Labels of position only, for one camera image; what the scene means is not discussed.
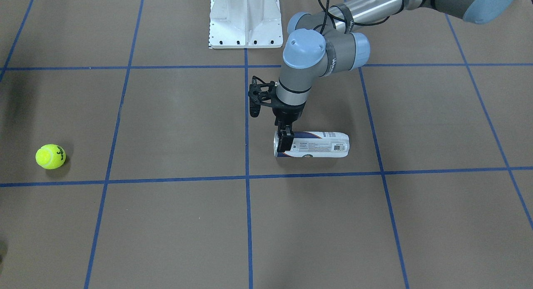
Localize yellow tennis ball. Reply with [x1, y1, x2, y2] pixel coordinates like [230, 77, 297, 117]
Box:
[35, 144, 67, 169]

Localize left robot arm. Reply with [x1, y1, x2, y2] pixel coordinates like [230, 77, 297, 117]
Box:
[248, 0, 514, 157]

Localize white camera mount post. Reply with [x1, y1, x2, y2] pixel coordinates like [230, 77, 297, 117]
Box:
[208, 0, 284, 49]

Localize clear tennis ball can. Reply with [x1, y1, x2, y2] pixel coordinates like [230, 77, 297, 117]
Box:
[274, 131, 350, 158]

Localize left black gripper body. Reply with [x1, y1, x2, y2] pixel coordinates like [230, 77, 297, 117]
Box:
[273, 104, 305, 127]

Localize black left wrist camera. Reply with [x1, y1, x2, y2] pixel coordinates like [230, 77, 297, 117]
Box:
[248, 76, 277, 118]

